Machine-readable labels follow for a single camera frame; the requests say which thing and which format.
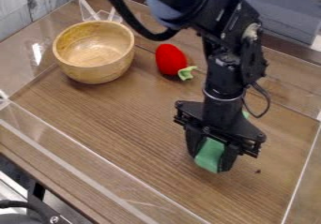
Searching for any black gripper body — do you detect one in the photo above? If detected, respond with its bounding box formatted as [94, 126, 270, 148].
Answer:
[174, 91, 266, 157]

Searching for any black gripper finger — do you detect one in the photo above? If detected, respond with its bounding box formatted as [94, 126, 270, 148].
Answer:
[186, 125, 206, 157]
[218, 142, 242, 172]

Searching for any green rectangular block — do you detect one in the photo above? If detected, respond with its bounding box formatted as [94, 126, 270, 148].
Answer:
[193, 109, 251, 174]

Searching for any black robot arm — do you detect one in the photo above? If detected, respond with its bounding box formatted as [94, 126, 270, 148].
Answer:
[110, 0, 269, 173]

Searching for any light brown wooden bowl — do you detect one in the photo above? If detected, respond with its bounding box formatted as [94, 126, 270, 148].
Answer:
[52, 21, 135, 84]

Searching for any red felt strawberry toy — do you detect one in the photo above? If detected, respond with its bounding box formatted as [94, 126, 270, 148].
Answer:
[155, 44, 197, 81]

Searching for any grey blue sofa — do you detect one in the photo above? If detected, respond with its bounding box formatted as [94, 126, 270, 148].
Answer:
[247, 0, 321, 45]

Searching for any black metal table bracket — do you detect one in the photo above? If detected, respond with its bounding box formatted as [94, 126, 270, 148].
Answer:
[28, 181, 72, 224]

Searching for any black cable bottom left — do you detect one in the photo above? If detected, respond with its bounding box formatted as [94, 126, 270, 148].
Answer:
[0, 199, 35, 224]

